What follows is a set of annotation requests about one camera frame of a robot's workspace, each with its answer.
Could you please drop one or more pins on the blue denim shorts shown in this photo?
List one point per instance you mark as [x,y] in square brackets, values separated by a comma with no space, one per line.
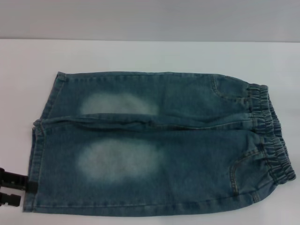
[140,164]

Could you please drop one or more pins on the white table cloth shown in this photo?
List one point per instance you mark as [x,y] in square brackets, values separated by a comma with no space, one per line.
[140,54]

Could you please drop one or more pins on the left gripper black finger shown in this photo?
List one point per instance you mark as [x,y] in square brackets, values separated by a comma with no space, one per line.
[10,199]
[16,180]

